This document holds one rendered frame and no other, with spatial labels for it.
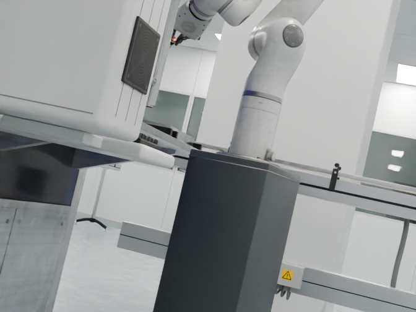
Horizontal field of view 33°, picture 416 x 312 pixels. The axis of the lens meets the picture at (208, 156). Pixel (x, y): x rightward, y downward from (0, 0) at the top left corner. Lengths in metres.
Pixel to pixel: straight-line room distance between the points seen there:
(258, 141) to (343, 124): 1.67
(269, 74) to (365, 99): 1.68
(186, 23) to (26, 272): 0.91
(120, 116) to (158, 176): 9.43
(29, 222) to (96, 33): 1.09
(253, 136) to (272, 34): 0.29
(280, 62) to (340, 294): 1.29
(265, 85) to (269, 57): 0.08
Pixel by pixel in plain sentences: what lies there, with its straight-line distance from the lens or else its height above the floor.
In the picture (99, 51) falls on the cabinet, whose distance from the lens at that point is 1.19.
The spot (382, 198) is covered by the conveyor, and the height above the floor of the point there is 0.90.
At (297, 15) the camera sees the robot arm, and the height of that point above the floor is 1.32.
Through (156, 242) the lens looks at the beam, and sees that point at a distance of 3.13.
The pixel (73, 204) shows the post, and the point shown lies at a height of 0.61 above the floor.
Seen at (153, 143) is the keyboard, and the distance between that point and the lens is 1.47.
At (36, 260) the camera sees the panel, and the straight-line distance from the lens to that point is 2.31.
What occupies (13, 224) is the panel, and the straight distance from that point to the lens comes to 2.12.
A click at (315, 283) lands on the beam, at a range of 3.00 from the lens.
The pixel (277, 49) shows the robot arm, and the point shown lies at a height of 1.18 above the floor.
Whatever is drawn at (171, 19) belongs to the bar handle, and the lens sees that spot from 1.41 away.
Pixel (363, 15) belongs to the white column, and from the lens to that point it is 3.75.
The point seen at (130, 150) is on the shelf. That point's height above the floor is 0.79.
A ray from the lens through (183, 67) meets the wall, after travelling 10.82.
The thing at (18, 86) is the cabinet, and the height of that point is 0.84.
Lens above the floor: 0.73
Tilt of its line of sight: 4 degrees up
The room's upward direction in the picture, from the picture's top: 13 degrees clockwise
